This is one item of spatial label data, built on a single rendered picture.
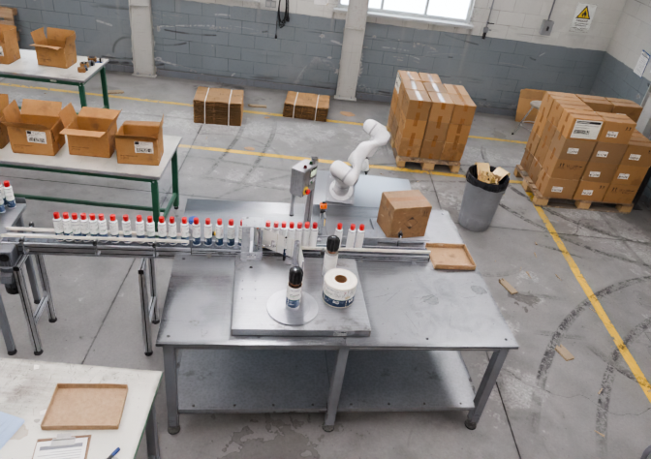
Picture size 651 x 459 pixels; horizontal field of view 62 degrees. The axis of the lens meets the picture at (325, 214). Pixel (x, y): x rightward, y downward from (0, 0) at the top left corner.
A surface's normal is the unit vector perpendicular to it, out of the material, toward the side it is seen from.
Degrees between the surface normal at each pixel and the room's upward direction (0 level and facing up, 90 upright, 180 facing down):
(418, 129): 90
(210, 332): 0
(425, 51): 90
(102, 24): 90
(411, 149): 90
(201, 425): 0
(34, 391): 0
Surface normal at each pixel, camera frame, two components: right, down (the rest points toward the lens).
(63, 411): 0.11, -0.84
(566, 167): 0.03, 0.50
